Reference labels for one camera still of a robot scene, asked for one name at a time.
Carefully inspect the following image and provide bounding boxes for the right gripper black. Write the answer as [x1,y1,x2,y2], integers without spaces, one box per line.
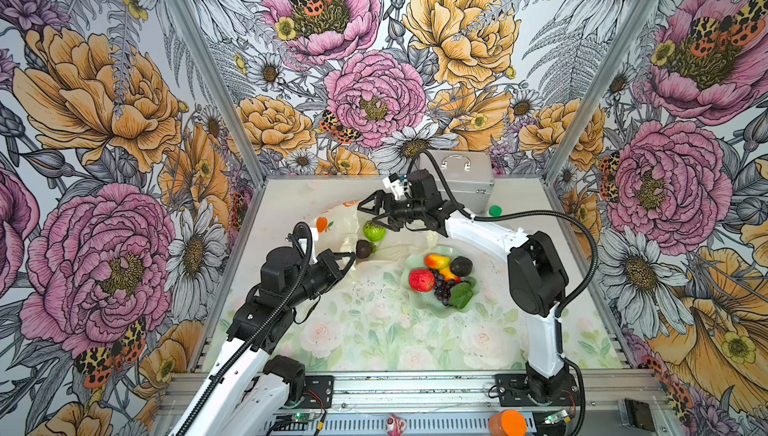
[358,187,427,232]

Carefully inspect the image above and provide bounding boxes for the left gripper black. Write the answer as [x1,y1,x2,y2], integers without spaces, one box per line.
[286,249,357,307]

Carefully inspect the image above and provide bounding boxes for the green kiwi half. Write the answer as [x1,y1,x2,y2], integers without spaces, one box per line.
[363,220,387,242]

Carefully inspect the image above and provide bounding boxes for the cream translucent plastic bag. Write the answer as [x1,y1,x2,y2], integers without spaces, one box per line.
[309,200,417,264]

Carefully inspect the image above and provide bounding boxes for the yellow red mango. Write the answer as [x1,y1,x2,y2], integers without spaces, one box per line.
[424,253,451,270]
[438,267,461,283]

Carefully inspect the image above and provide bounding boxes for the red strawberry fruit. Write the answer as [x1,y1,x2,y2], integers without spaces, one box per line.
[408,268,435,293]

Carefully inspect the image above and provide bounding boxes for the dark avocado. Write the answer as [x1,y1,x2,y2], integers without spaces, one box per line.
[449,256,474,278]

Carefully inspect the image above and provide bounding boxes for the light green wavy plate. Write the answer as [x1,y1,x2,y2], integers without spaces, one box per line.
[400,246,480,318]

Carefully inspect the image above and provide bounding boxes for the dark purple fig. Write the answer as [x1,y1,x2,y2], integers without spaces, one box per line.
[355,239,376,260]

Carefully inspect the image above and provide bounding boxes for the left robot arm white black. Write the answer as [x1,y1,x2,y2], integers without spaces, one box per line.
[169,247,356,435]

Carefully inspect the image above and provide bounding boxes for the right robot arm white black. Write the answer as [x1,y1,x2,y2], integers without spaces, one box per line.
[357,170,575,405]

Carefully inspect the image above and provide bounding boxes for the silver aluminium case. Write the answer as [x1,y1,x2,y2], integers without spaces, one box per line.
[429,150,495,215]

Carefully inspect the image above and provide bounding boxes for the green leaf grape bunch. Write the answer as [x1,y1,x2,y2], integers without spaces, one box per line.
[432,274,477,310]

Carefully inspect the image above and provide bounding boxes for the white bottle green cap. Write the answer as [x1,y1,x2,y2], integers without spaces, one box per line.
[488,205,503,218]

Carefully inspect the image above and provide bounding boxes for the pink white small figure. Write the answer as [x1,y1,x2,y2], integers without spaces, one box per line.
[386,414,407,436]

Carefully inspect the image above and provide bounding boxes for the orange round cap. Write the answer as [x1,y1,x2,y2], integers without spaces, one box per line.
[488,409,527,436]

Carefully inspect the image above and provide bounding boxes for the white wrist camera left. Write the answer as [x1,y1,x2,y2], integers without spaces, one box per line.
[307,228,319,264]

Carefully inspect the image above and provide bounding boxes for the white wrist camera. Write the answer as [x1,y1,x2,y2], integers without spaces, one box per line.
[307,228,319,264]
[383,174,409,201]

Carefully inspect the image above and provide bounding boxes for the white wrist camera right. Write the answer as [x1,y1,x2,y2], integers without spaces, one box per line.
[383,174,409,201]

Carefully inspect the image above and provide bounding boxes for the black corrugated cable left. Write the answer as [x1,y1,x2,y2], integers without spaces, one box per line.
[173,221,315,436]

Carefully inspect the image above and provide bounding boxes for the black corrugated cable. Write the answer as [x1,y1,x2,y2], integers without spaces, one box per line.
[406,149,600,436]
[173,221,315,436]

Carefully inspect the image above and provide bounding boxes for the black corrugated cable right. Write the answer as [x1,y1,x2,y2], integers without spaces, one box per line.
[406,149,600,436]

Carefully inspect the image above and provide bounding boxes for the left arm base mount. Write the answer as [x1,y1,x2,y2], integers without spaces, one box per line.
[296,375,335,410]

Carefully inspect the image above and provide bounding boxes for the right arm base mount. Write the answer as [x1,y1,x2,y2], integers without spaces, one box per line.
[491,373,583,407]

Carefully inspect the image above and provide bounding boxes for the aluminium corner post right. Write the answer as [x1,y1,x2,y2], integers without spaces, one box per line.
[543,0,659,183]

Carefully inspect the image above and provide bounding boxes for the aluminium corner post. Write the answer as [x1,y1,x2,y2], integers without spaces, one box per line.
[164,0,266,189]
[543,0,659,183]

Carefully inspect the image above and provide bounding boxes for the aluminium corner post left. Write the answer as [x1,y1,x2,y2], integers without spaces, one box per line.
[164,0,266,189]

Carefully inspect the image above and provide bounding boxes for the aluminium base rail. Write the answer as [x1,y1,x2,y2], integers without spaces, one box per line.
[152,369,667,436]

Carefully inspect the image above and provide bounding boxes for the black device on rail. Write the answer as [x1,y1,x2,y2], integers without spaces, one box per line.
[619,399,656,432]

